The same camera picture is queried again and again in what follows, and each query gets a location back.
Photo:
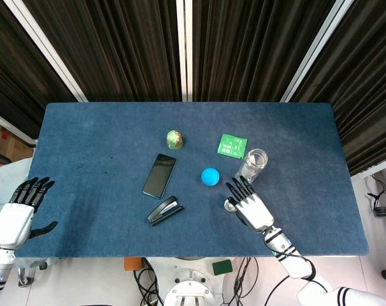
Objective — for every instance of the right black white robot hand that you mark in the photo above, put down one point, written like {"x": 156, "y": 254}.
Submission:
{"x": 253, "y": 208}

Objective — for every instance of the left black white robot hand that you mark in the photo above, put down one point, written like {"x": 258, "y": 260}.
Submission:
{"x": 11, "y": 220}

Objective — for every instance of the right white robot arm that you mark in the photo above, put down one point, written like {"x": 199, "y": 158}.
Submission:
{"x": 295, "y": 264}

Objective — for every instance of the clear glass bottle cup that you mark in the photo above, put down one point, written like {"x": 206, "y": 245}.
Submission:
{"x": 253, "y": 165}

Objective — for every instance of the blue ball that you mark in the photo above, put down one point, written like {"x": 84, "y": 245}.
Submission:
{"x": 210, "y": 176}

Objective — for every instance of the caster wheel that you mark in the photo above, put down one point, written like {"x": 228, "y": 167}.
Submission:
{"x": 25, "y": 277}

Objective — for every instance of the dark green block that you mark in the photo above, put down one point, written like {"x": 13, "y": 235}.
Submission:
{"x": 222, "y": 267}

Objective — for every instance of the green tea packet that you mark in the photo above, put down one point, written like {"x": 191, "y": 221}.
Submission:
{"x": 232, "y": 145}

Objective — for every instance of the cardboard box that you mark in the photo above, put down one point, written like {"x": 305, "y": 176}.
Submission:
{"x": 8, "y": 143}

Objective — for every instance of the black stapler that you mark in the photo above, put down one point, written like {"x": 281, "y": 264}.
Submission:
{"x": 166, "y": 211}

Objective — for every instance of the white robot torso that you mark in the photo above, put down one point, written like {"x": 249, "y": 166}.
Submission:
{"x": 190, "y": 283}

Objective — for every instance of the black smartphone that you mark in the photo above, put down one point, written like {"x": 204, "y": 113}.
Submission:
{"x": 159, "y": 175}

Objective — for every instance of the green gold cone jar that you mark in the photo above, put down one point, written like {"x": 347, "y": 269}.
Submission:
{"x": 174, "y": 139}

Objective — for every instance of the blue table cloth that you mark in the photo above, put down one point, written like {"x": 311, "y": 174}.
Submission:
{"x": 100, "y": 159}

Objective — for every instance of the orange block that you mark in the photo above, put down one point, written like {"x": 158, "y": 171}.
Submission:
{"x": 132, "y": 263}

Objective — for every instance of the dark brown curtain panel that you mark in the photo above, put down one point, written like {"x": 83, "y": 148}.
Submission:
{"x": 365, "y": 79}
{"x": 123, "y": 48}
{"x": 244, "y": 48}
{"x": 8, "y": 63}

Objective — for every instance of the white frame pole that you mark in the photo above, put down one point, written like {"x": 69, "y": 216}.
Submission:
{"x": 184, "y": 48}
{"x": 46, "y": 48}
{"x": 320, "y": 48}

